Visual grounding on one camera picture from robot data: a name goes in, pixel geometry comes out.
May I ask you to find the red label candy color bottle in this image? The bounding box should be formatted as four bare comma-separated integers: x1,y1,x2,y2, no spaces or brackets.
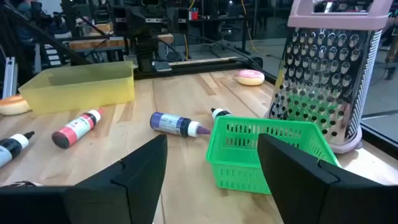
51,108,103,149

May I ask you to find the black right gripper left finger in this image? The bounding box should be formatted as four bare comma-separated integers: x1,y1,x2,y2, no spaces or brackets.
0,134,169,224

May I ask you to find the wooden workbench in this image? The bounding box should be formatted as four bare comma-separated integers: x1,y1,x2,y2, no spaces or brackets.
68,32,175,52

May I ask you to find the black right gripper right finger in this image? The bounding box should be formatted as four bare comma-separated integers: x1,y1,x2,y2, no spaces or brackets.
257,133,398,224

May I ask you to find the person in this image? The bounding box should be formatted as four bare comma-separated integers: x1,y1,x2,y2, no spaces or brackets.
15,0,43,41

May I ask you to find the violet candy color bottle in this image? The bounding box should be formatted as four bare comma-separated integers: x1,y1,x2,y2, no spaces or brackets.
149,111,212,138

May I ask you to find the metal box grater pink handle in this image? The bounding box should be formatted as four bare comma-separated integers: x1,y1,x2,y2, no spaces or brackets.
267,0,394,155

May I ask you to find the yellow translucent plastic bin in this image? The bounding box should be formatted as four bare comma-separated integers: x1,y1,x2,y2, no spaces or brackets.
17,60,136,114

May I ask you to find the pink frosted donut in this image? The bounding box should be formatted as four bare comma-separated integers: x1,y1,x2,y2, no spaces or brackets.
235,69,266,86

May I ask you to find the green plastic basket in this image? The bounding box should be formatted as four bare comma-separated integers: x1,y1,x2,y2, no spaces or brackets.
205,115,342,195

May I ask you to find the black candy color bottle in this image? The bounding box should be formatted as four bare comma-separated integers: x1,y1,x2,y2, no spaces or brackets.
0,131,35,169
210,107,233,121

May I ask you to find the orange frosted donut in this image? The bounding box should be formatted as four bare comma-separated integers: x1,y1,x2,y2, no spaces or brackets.
0,95,32,116

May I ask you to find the silver aluminium extrusion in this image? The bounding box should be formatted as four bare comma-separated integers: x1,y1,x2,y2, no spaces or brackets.
2,57,18,99

